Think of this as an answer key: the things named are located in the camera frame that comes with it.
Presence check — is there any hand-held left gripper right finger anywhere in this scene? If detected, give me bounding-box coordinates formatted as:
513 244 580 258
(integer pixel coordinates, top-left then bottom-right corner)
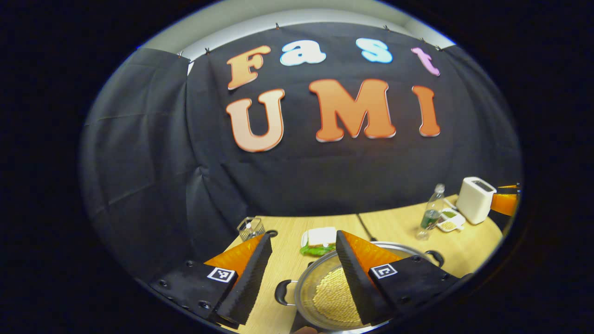
335 230 465 326

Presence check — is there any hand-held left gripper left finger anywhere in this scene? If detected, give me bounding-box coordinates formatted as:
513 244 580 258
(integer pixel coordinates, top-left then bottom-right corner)
148 233 273 329

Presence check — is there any stainless steel pot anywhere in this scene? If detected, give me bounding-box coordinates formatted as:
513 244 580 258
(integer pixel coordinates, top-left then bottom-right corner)
274 241 445 332

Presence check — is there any black induction cooktop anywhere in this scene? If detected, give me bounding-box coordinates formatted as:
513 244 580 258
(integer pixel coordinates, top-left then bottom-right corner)
289 311 321 334

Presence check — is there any large pile of yellow soybeans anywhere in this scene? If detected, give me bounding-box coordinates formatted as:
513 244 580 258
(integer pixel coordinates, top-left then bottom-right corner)
312 265 365 325

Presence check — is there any white toaster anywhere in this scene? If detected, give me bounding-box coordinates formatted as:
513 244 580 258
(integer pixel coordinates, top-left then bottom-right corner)
456 176 497 225

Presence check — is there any white divided dish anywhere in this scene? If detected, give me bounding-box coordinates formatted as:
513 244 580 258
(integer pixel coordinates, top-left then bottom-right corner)
436 207 466 233

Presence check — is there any sandwich with lettuce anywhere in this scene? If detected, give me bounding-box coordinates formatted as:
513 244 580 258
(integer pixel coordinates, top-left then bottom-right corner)
299 226 338 257

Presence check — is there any clear plastic water bottle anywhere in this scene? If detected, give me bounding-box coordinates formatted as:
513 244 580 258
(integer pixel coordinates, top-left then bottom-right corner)
415 183 446 241

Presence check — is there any small metal wire holder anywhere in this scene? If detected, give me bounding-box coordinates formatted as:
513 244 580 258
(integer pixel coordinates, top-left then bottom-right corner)
237 216 266 242

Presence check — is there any black power cable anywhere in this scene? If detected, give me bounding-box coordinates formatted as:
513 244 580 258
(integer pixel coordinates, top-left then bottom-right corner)
355 212 379 243

